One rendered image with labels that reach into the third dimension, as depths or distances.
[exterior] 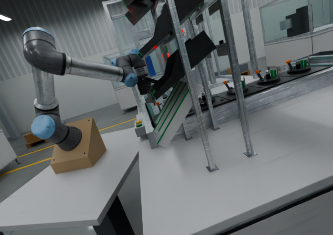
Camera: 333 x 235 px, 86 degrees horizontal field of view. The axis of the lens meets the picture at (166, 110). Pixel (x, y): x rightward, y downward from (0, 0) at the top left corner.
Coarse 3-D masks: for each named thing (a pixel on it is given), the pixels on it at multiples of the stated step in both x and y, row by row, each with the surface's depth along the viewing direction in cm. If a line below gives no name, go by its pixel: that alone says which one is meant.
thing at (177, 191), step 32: (320, 96) 105; (224, 128) 101; (256, 128) 91; (288, 128) 82; (320, 128) 76; (160, 160) 89; (192, 160) 81; (224, 160) 74; (256, 160) 68; (288, 160) 63; (320, 160) 59; (160, 192) 67; (192, 192) 62; (224, 192) 58; (256, 192) 55; (288, 192) 51; (160, 224) 54; (192, 224) 51; (224, 224) 49
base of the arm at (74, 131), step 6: (72, 126) 110; (72, 132) 105; (78, 132) 108; (66, 138) 101; (72, 138) 104; (78, 138) 107; (60, 144) 102; (66, 144) 103; (72, 144) 105; (66, 150) 106
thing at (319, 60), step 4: (312, 56) 168; (316, 56) 163; (320, 56) 158; (324, 56) 154; (328, 56) 150; (332, 56) 148; (312, 60) 161; (316, 60) 158; (320, 60) 155; (324, 60) 152; (328, 60) 148; (332, 60) 146; (292, 64) 163; (312, 64) 144; (316, 64) 140; (320, 64) 137; (324, 64) 134; (328, 64) 131; (332, 64) 128; (280, 68) 166; (284, 68) 162
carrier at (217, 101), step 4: (204, 96) 118; (212, 96) 129; (216, 96) 128; (200, 100) 123; (204, 100) 119; (212, 100) 115; (216, 100) 119; (220, 100) 117; (224, 100) 114; (228, 100) 112; (200, 104) 115; (204, 104) 114; (212, 104) 113; (216, 104) 111; (220, 104) 110; (204, 108) 110
